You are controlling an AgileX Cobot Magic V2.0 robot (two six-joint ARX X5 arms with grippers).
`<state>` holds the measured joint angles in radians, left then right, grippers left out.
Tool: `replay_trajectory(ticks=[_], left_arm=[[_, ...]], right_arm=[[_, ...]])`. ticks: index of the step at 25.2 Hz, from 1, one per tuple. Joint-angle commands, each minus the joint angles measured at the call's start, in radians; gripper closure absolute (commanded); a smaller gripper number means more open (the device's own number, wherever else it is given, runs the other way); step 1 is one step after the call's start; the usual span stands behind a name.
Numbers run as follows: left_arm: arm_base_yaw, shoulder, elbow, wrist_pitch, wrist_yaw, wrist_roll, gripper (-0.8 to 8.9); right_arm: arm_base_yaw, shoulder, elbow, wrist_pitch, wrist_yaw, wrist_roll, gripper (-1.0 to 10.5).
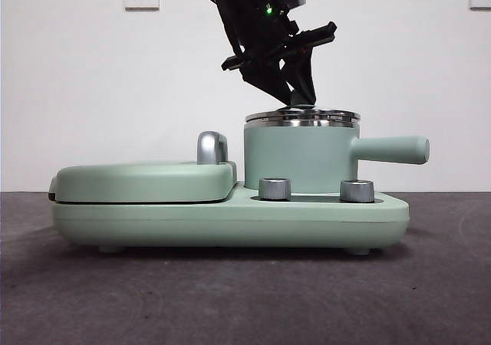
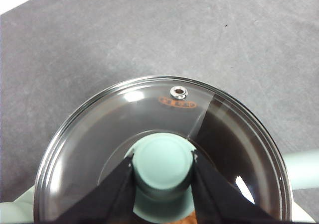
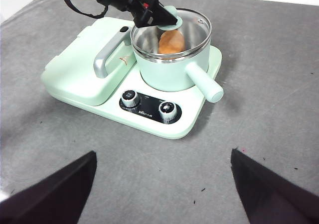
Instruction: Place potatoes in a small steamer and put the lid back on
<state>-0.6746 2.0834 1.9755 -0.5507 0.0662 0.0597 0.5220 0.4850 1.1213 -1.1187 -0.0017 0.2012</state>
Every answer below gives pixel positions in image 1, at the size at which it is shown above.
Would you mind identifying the silver curved cover handle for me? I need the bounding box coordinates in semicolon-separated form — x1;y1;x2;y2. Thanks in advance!
196;130;230;166

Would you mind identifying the mint green hinged griddle cover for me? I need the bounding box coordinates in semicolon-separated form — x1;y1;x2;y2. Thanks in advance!
48;160;239;205

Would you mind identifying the silver control knob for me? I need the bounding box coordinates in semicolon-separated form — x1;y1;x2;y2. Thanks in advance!
259;176;292;200
340;179;375;203

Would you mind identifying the mint green pot with handle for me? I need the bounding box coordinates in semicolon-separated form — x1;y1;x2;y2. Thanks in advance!
243;118;430;192

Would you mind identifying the mint green cooker base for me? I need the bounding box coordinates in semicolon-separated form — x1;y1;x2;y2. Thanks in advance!
51;182;410;255

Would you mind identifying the glass lid with green knob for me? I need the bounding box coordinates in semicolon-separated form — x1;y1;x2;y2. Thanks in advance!
245;90;361;123

